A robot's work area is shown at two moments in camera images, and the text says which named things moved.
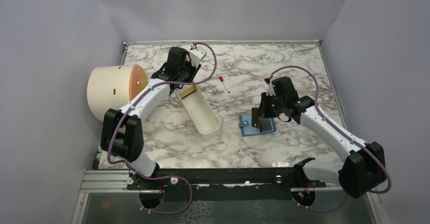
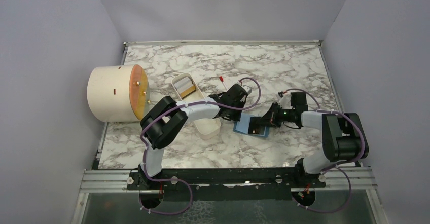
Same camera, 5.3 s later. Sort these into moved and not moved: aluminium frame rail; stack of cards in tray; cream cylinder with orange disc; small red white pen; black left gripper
Moved: black left gripper
Not moved: aluminium frame rail; small red white pen; cream cylinder with orange disc; stack of cards in tray
